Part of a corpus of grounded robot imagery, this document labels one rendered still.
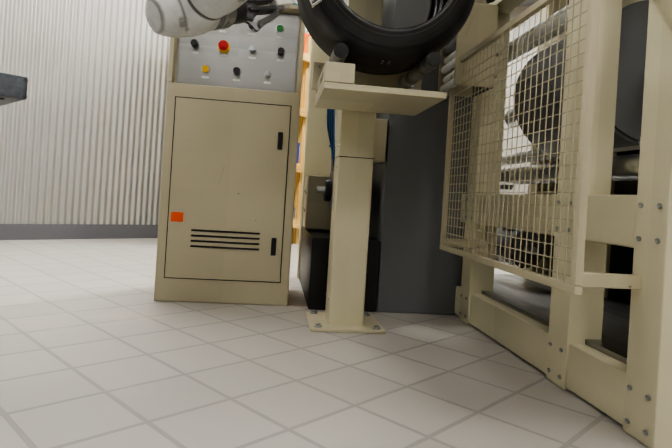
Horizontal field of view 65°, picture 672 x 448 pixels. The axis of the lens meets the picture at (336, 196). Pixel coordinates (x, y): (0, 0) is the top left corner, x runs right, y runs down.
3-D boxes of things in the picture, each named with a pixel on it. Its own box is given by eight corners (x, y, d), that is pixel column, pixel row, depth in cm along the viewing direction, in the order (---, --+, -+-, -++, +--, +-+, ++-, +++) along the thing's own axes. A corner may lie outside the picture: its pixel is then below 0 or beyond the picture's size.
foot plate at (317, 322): (305, 313, 210) (305, 308, 210) (371, 316, 213) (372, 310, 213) (310, 331, 183) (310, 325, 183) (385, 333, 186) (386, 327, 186)
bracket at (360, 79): (311, 90, 190) (312, 62, 190) (418, 99, 195) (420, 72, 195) (311, 88, 187) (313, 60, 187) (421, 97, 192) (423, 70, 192)
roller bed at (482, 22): (437, 94, 209) (442, 19, 209) (473, 97, 210) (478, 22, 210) (454, 84, 189) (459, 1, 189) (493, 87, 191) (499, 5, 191)
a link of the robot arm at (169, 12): (204, 41, 127) (237, 18, 118) (149, 49, 115) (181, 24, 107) (185, -2, 126) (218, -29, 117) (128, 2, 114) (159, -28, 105)
